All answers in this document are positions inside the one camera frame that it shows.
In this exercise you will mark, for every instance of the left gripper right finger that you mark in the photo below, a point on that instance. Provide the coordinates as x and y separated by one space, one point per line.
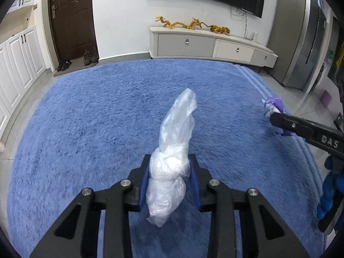
199 179

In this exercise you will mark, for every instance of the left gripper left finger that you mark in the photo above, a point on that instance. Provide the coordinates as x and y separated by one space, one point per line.
139 178

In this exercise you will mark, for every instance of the white knotted plastic bag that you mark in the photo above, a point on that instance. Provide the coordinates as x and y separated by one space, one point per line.
169 164

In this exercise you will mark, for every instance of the purple wrapper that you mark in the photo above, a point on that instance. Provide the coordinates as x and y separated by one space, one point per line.
275 105

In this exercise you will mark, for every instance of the right blue gloved hand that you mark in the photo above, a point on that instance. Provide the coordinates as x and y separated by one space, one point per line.
332 183

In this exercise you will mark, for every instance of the blue shaggy rug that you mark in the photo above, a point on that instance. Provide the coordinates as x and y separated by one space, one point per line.
94 126

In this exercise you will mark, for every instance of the grey refrigerator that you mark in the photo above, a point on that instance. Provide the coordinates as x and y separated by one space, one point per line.
296 37

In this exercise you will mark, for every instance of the brown shoes pair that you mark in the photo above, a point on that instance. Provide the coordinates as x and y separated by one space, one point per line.
90 56

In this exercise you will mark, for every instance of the black shoes pair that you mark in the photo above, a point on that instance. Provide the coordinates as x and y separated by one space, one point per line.
64 65

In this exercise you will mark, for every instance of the white tv cabinet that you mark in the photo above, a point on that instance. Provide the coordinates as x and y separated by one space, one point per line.
201 44

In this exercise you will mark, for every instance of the golden tiger ornament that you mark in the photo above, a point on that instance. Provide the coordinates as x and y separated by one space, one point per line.
219 29

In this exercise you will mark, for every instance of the golden dragon ornament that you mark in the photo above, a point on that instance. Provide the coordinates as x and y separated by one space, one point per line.
166 23

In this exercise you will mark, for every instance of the brown entrance door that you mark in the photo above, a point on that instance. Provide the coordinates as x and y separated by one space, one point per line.
72 27

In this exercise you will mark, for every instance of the white wall cupboards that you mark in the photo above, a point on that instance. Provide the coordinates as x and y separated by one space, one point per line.
22 61

